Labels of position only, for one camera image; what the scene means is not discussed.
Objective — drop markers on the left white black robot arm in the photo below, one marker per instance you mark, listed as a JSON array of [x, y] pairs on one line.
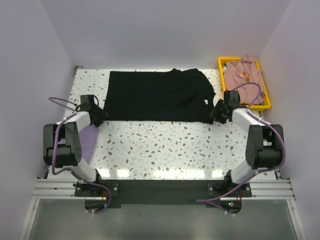
[[84, 172]]

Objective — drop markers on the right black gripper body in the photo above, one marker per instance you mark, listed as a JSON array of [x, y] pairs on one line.
[[217, 113]]

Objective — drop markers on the aluminium extrusion rail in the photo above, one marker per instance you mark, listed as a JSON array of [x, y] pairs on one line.
[[142, 189]]

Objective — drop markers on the yellow plastic bin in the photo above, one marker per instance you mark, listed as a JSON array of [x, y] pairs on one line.
[[222, 68]]

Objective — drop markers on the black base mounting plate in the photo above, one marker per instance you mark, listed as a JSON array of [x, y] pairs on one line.
[[115, 203]]

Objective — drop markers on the folded lavender t shirt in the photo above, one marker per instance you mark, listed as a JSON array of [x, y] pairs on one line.
[[74, 145]]

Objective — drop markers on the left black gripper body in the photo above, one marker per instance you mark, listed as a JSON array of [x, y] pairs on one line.
[[100, 115]]

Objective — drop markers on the pink shirt in bin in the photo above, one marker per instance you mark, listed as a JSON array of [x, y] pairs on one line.
[[244, 76]]

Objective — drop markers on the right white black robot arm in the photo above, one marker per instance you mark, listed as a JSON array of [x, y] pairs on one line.
[[265, 147]]

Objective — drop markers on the black t shirt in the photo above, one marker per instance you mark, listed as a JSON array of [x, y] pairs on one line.
[[173, 96]]

